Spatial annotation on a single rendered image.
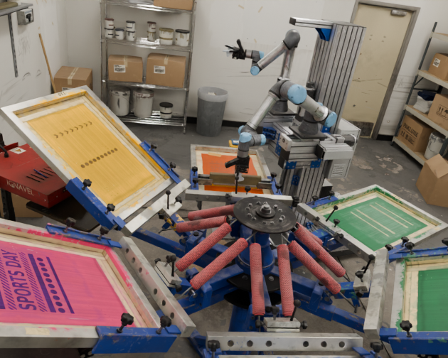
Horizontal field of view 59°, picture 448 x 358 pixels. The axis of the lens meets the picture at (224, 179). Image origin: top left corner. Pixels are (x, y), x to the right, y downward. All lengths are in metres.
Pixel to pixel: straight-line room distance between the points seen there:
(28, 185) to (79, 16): 4.13
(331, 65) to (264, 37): 3.11
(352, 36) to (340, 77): 0.31
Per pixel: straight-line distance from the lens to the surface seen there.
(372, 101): 7.09
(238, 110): 6.42
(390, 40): 6.92
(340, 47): 3.19
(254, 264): 1.69
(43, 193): 2.30
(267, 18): 6.17
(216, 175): 2.64
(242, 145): 2.54
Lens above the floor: 2.28
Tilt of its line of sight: 28 degrees down
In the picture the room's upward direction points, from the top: 8 degrees clockwise
